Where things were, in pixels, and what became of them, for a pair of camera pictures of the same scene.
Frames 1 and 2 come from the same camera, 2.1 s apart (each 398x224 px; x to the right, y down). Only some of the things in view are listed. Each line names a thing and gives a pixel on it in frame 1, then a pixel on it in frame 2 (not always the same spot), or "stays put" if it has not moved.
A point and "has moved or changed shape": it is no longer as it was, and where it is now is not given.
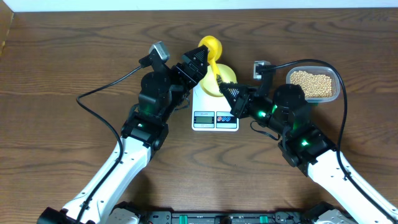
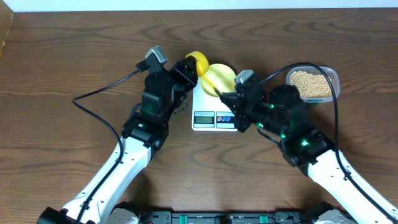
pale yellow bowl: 209,83 stays put
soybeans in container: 314,86 stays put
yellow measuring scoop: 214,50 has moved or changed shape
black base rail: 226,218 stays put
